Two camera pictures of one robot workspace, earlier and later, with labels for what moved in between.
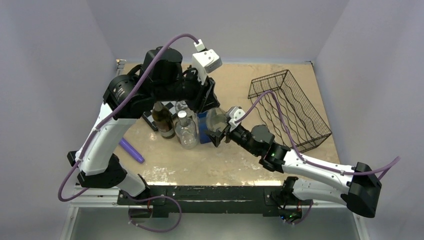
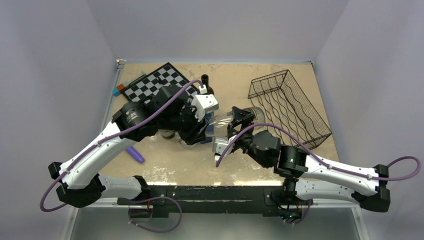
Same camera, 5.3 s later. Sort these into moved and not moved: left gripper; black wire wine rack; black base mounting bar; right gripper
Moved: right gripper; left gripper
Not moved: black wire wine rack; black base mounting bar
